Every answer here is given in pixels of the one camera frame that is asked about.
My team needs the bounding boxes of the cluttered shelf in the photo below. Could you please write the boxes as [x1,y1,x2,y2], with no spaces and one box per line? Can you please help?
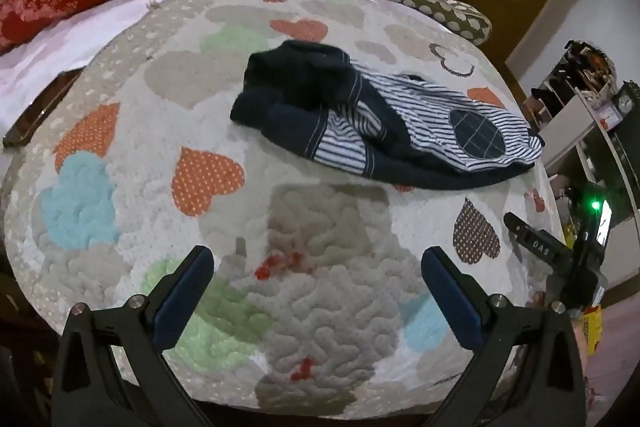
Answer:
[530,39,621,178]

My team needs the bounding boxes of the yellow packet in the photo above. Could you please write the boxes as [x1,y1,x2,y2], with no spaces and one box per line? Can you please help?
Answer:
[575,304,606,358]

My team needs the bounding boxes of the navy striped pants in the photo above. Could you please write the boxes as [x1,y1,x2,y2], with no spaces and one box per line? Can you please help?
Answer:
[230,40,545,190]

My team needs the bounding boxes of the white bed sheet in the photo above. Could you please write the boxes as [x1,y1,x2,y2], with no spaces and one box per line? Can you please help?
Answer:
[0,0,221,122]

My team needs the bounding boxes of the brown smartphone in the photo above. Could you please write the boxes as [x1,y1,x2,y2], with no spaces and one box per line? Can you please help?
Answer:
[2,68,83,148]

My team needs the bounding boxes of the heart patterned quilt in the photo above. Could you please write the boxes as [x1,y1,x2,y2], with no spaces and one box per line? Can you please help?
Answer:
[2,0,568,408]

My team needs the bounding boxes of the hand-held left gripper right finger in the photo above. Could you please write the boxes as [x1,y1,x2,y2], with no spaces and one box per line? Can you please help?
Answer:
[421,246,587,427]

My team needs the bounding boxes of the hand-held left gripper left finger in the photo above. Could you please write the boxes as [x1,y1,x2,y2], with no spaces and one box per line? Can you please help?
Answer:
[51,245,216,427]

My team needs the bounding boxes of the small table clock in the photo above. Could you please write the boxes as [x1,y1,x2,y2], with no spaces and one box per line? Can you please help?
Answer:
[615,81,640,118]

